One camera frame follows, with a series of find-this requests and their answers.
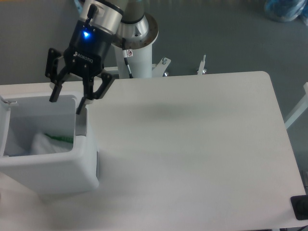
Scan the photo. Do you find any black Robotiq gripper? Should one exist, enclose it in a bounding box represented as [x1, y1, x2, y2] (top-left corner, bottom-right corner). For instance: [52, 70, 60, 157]
[45, 20, 115, 114]

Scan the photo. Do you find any clear plastic bag green label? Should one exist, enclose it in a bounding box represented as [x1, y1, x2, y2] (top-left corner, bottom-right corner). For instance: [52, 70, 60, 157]
[29, 133, 74, 155]

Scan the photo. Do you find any crushed clear plastic bottle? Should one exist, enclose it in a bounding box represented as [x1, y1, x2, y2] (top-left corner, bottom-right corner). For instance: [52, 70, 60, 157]
[4, 147, 28, 157]

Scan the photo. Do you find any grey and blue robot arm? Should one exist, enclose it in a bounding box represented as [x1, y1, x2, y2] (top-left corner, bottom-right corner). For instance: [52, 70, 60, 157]
[45, 0, 129, 115]

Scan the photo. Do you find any white plastic trash can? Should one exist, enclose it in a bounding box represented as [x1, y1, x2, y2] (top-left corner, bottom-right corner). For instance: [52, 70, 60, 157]
[0, 91, 99, 194]

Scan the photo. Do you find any blue plastic bag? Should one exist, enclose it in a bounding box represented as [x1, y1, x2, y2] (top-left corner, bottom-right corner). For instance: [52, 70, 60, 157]
[264, 0, 308, 26]

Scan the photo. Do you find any black clamp device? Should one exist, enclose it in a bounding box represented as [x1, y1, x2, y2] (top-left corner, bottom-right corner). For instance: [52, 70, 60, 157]
[290, 195, 308, 220]

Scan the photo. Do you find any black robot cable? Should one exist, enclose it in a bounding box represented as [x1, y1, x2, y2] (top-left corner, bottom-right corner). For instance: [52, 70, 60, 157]
[121, 38, 134, 79]

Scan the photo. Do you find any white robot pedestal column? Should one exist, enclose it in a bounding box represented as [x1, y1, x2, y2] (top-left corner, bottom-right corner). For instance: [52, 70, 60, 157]
[112, 13, 159, 78]

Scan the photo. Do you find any white metal base frame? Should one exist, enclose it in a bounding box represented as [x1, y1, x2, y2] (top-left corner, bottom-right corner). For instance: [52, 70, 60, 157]
[105, 54, 207, 77]

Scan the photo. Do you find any white table leg frame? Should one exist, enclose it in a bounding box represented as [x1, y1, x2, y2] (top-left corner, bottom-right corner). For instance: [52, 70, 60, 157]
[284, 82, 308, 129]

